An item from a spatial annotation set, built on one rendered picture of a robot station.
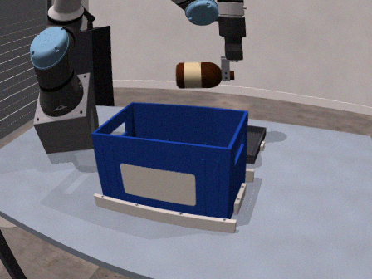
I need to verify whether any blue plastic crate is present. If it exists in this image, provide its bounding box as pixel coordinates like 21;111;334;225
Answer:
91;102;248;219

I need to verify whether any brown bottle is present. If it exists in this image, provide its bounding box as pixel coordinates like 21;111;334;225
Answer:
176;62;222;89

